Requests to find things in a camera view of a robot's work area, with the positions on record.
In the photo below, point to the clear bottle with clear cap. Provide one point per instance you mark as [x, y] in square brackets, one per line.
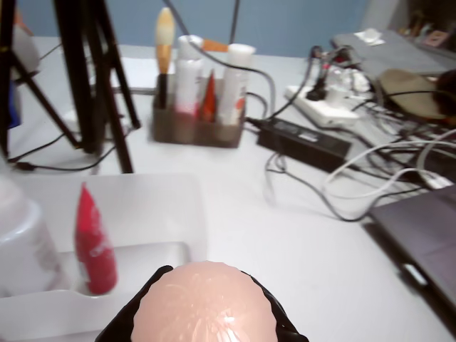
[25, 249]

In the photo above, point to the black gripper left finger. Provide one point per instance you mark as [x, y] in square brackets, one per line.
[121, 320]

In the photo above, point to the black power adapter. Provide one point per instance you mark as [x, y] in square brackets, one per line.
[303, 139]

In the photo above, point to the black tripod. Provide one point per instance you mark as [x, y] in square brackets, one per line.
[89, 71]

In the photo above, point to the orange red tube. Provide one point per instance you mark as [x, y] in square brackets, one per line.
[209, 99]

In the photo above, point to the white plastic tube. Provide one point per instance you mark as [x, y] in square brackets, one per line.
[235, 82]

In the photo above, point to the grey fabric case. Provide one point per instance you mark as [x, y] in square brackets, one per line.
[392, 50]

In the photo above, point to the beige cloth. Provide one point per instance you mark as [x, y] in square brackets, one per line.
[409, 89]

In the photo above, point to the grey laptop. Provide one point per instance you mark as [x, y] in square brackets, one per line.
[420, 228]

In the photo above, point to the white power strip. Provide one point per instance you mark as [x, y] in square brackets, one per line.
[327, 107]

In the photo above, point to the white bottles in brown box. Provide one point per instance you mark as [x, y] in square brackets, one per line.
[263, 73]

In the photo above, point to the brown transparent organizer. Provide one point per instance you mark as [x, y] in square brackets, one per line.
[196, 132]

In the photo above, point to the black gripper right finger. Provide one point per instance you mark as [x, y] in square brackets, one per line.
[285, 329]

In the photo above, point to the frosted plastic tray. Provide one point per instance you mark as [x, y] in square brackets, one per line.
[142, 213]

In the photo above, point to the red cosmetic tube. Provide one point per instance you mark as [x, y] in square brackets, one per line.
[94, 249]

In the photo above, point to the makeup brush with pale bristles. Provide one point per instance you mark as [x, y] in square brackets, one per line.
[164, 42]

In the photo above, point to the white bottle with pink print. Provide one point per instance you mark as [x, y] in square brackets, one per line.
[189, 71]

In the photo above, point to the black power plug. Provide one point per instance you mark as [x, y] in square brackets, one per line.
[315, 90]

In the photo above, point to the silver laptop stand tab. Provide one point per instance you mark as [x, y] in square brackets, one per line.
[415, 275]

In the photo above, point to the pink bottle with peach cap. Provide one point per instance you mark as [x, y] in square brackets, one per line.
[203, 306]

